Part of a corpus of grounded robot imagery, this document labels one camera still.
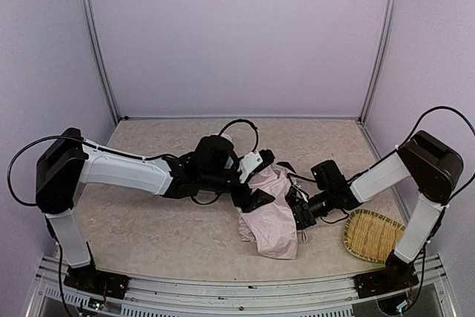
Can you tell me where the aluminium front rail frame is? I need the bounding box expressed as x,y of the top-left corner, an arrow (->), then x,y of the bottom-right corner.
21,255 -> 461,316

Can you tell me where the woven bamboo tray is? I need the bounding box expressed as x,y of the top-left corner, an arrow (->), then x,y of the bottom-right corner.
343,209 -> 405,264

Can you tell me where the left aluminium corner post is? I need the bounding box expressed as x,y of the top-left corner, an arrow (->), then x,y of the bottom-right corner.
81,0 -> 121,125

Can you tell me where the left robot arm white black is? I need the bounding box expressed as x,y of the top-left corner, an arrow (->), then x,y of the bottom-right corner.
36,128 -> 275,272

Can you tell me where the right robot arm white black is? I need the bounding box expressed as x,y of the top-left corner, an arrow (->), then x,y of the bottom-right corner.
286,131 -> 465,281

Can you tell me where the right aluminium corner post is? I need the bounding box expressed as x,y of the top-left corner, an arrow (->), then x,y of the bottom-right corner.
358,0 -> 397,126

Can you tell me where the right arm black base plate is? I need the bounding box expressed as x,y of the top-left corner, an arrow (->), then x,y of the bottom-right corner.
354,269 -> 419,298

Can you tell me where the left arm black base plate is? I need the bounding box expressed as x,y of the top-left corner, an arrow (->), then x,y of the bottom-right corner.
64,269 -> 129,300

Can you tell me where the aluminium corner post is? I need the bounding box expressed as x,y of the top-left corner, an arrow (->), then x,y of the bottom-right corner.
81,0 -> 121,125
358,0 -> 397,126

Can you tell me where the pink and black folding umbrella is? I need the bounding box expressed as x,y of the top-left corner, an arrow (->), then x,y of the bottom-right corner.
238,162 -> 298,260

